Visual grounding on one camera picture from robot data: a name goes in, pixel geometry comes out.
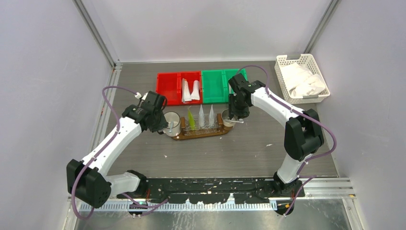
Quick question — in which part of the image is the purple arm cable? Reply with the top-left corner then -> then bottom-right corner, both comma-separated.
236,65 -> 338,217
70,85 -> 170,220

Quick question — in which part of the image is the grey toothpaste tube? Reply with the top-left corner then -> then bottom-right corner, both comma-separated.
208,105 -> 215,127

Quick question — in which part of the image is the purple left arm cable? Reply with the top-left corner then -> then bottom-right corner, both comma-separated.
70,85 -> 170,220

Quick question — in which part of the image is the red plastic bin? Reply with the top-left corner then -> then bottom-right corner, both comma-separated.
156,72 -> 181,105
180,71 -> 203,105

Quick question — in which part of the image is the brown oval wooden tray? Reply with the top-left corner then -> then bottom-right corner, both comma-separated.
171,120 -> 234,140

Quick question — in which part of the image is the green plastic bin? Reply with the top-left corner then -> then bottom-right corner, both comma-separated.
201,69 -> 226,104
223,69 -> 248,103

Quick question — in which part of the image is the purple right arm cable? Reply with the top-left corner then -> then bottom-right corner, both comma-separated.
236,65 -> 338,217

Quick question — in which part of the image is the white enamel mug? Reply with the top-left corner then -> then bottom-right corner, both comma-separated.
158,111 -> 180,138

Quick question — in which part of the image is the white crumpled cloth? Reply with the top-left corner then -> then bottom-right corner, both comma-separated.
281,63 -> 327,97

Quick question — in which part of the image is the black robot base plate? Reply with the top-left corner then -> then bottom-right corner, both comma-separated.
118,178 -> 305,204

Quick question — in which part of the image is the white toothpaste tube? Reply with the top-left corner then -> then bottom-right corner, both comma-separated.
198,105 -> 205,127
191,80 -> 200,101
181,79 -> 192,103

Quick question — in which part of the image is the shiny metal cup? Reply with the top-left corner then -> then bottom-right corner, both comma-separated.
222,109 -> 236,128

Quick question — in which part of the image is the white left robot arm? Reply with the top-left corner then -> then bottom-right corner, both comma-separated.
67,91 -> 168,208

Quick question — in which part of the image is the white perforated plastic basket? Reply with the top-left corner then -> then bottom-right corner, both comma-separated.
274,54 -> 330,104

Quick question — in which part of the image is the clear acrylic wooden rack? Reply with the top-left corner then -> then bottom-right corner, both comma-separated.
180,114 -> 223,136

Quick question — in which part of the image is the lime green toothpaste tube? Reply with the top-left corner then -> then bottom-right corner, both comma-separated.
188,107 -> 196,130

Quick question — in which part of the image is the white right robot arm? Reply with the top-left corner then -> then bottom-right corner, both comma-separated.
228,73 -> 324,197

